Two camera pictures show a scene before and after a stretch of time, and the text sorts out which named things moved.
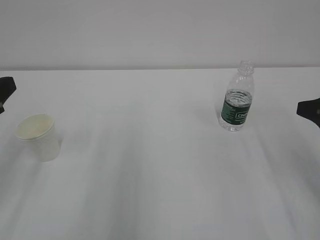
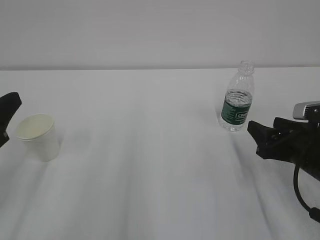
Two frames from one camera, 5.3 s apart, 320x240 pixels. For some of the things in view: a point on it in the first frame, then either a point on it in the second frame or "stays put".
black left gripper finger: [7, 87] to [9, 104]
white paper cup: [39, 132] stays put
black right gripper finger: [310, 110] to [272, 144]
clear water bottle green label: [238, 99] stays put
